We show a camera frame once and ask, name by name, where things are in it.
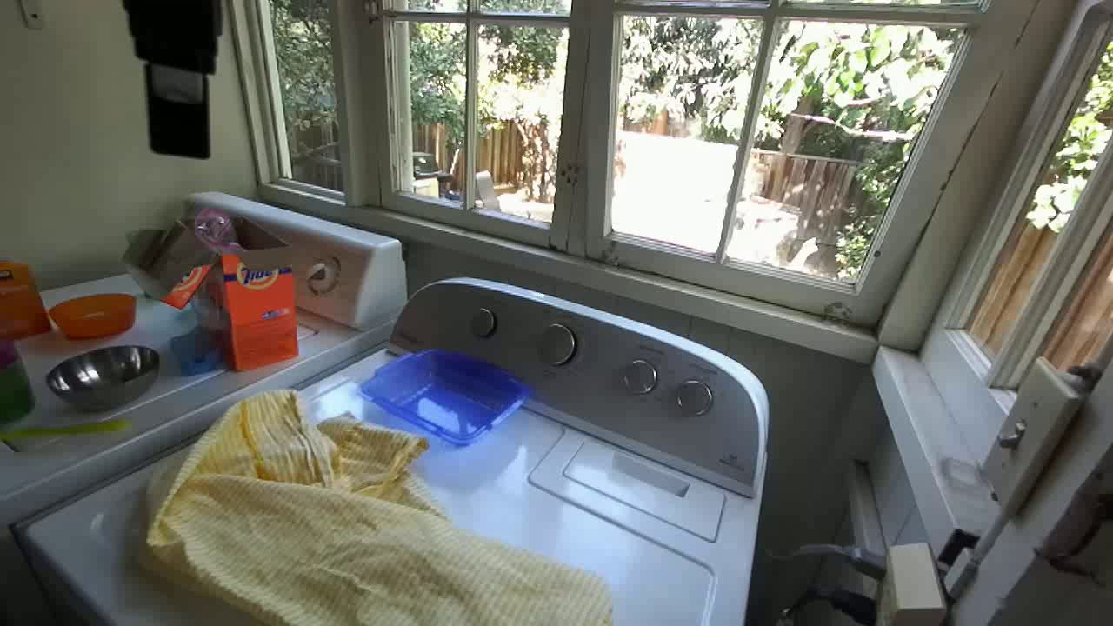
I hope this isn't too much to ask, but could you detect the green utensil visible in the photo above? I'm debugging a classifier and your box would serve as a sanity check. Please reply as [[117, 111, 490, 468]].
[[0, 416, 132, 445]]

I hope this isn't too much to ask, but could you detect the cardboard box with pink bag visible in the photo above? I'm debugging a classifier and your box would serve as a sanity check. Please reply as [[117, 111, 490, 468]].
[[124, 209, 282, 304]]

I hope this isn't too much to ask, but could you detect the blue small container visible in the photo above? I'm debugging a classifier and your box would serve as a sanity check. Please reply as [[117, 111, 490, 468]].
[[170, 328, 223, 374]]

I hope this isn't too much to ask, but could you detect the black cloth on wall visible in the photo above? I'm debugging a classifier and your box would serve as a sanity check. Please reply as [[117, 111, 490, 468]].
[[121, 0, 223, 158]]

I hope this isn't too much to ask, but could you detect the white dryer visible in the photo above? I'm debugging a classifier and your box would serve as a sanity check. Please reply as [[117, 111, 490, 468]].
[[0, 192, 408, 529]]

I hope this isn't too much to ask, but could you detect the orange plastic bowl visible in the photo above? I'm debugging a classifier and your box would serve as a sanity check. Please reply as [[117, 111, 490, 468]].
[[47, 290, 135, 339]]

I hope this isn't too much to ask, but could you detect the orange detergent box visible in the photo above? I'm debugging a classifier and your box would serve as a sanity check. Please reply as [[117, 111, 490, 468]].
[[162, 251, 299, 373]]

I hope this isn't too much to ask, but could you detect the yellow striped towel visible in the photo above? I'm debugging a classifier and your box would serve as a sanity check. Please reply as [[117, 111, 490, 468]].
[[143, 389, 612, 626]]

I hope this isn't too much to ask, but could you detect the white wall switch box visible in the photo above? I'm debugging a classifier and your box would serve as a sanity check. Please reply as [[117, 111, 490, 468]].
[[985, 358, 1080, 513]]

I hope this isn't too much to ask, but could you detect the orange box at left edge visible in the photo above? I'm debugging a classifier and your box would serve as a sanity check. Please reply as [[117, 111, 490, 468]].
[[0, 260, 47, 339]]

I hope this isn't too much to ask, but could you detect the steel bowl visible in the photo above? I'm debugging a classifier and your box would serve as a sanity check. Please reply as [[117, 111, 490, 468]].
[[44, 345, 159, 415]]

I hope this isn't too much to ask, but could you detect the blue plastic container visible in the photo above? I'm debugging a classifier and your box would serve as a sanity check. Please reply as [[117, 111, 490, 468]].
[[362, 346, 527, 448]]

